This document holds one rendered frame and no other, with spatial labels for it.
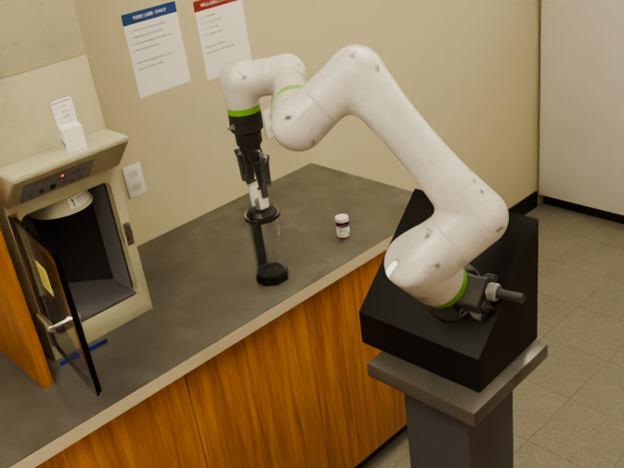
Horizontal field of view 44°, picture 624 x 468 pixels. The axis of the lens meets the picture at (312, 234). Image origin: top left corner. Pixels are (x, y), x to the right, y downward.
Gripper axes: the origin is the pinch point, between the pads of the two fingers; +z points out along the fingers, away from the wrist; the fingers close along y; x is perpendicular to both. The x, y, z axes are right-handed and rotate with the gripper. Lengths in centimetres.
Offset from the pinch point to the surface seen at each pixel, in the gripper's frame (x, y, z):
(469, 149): 182, -61, 63
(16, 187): -64, -7, -27
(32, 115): -51, -17, -39
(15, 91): -54, -17, -46
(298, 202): 41, -33, 28
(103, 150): -40.6, -6.0, -27.7
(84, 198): -42.8, -20.1, -11.9
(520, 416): 83, 34, 122
